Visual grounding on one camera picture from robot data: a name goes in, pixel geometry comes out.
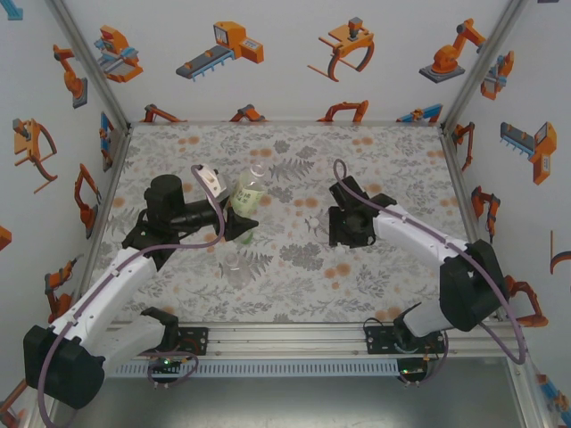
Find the grey floral table mat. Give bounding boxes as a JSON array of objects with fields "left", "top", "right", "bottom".
[{"left": 95, "top": 123, "right": 496, "bottom": 325}]

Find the aluminium back frame rail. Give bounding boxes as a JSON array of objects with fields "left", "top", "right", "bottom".
[{"left": 128, "top": 119, "right": 443, "bottom": 129}]

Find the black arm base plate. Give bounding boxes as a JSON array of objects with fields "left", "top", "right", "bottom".
[
  {"left": 364, "top": 325, "right": 398, "bottom": 356},
  {"left": 178, "top": 327, "right": 210, "bottom": 357}
]

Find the small green-lit circuit board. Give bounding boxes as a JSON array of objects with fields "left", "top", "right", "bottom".
[
  {"left": 148, "top": 358, "right": 188, "bottom": 381},
  {"left": 398, "top": 361, "right": 428, "bottom": 380}
]

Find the clear plastic bottle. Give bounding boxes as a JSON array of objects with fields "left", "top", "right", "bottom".
[{"left": 218, "top": 251, "right": 254, "bottom": 289}]

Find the aluminium front frame rail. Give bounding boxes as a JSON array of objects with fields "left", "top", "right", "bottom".
[{"left": 102, "top": 323, "right": 523, "bottom": 358}]

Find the aluminium side frame rail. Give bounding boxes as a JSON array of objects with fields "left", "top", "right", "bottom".
[
  {"left": 439, "top": 124, "right": 508, "bottom": 322},
  {"left": 79, "top": 127, "right": 133, "bottom": 322}
]

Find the yellow-green labelled tea bottle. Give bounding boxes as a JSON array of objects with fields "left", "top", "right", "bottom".
[{"left": 228, "top": 160, "right": 269, "bottom": 245}]

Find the aluminium frame post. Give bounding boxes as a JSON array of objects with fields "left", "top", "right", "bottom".
[
  {"left": 439, "top": 0, "right": 534, "bottom": 133},
  {"left": 44, "top": 0, "right": 134, "bottom": 133},
  {"left": 503, "top": 354, "right": 554, "bottom": 428}
]

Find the white slotted cable duct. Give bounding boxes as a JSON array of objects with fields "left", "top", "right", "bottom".
[{"left": 111, "top": 359, "right": 398, "bottom": 378}]

